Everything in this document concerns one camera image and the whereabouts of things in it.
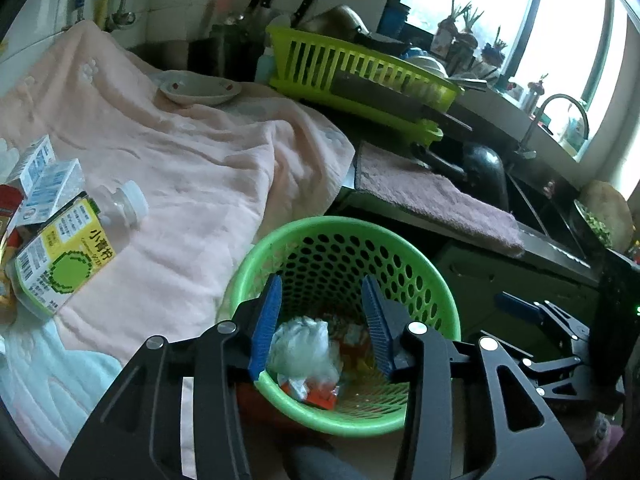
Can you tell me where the lemon tea carton bottle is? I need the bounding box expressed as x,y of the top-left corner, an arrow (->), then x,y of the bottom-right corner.
6,180 -> 149,321

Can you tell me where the white blue milk carton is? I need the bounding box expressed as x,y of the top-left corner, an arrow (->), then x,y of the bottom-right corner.
6,134 -> 56,197

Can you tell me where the red pouch drink bottle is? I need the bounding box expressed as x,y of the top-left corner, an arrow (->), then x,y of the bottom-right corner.
0,184 -> 24,242

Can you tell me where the green plastic trash basket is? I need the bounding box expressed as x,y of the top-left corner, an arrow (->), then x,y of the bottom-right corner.
227,216 -> 461,438

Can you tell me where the black kettle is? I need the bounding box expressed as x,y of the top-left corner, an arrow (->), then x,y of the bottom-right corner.
462,142 -> 509,211

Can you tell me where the mauve dish towel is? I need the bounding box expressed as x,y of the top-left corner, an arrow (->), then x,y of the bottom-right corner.
355,142 -> 525,258

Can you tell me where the grey trouser leg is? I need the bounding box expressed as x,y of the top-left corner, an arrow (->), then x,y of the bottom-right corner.
282,443 -> 367,480

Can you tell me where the chrome sink faucet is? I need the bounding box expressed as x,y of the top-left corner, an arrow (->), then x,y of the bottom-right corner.
515,93 -> 590,160

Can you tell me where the pink towel table cover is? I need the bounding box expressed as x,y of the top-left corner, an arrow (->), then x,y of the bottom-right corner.
0,19 -> 356,476

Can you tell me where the lime green dish rack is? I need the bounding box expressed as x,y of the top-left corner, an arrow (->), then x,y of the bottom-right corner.
267,25 -> 472,146

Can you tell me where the white ceramic dish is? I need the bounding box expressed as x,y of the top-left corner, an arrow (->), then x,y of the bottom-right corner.
152,70 -> 242,106

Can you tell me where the black knife block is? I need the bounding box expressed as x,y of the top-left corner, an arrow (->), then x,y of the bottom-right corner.
186,0 -> 316,81

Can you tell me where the metal pot in rack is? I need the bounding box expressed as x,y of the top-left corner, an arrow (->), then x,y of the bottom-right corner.
299,4 -> 370,42

